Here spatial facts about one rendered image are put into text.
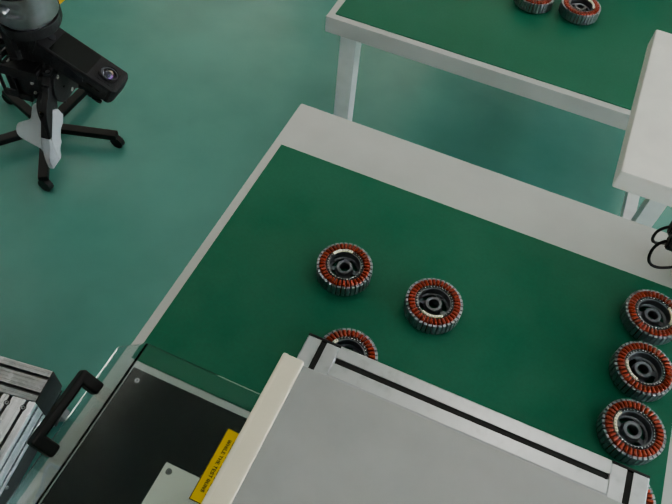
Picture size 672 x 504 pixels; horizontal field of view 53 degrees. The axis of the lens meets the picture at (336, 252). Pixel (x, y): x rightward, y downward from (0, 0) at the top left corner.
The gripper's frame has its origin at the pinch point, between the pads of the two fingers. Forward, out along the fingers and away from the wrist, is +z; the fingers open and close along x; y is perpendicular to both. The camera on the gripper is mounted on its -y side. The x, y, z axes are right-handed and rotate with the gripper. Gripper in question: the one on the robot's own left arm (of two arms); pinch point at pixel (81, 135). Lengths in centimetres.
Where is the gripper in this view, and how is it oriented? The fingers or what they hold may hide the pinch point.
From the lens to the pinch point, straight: 108.0
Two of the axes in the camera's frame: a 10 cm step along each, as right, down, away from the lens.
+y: -9.6, -2.5, 1.0
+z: -0.7, 5.8, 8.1
